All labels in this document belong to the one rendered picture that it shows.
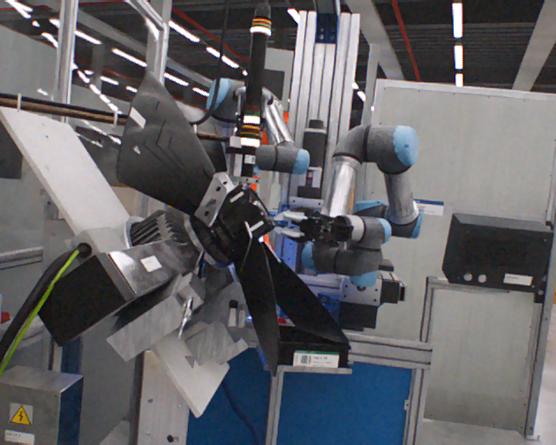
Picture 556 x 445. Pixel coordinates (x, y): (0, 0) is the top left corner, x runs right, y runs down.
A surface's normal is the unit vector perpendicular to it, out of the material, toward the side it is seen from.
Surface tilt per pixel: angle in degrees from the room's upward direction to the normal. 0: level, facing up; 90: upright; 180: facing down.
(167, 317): 102
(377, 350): 90
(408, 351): 90
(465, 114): 91
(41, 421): 90
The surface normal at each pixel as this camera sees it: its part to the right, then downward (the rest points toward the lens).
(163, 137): 0.89, -0.06
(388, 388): -0.09, 0.04
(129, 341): 0.07, 0.27
